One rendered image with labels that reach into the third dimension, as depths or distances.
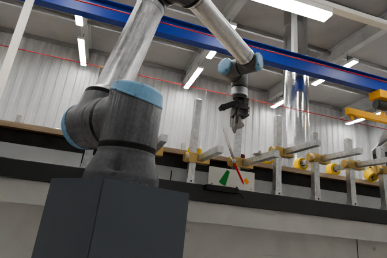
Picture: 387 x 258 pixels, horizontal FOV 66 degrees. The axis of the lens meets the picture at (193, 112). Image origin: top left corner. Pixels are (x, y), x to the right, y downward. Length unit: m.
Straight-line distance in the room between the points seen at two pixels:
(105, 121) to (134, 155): 0.13
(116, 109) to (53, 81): 8.64
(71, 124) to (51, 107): 8.17
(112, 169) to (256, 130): 9.60
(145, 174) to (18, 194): 0.89
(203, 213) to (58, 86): 8.07
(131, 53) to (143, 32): 0.11
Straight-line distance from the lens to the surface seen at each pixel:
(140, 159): 0.73
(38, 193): 1.52
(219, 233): 1.82
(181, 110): 9.37
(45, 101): 9.20
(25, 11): 2.99
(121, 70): 1.00
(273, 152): 1.37
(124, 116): 0.75
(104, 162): 0.73
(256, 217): 1.68
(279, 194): 1.73
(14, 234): 1.74
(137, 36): 1.09
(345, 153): 1.78
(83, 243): 0.65
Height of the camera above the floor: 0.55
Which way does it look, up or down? 19 degrees up
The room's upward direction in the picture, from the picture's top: 6 degrees clockwise
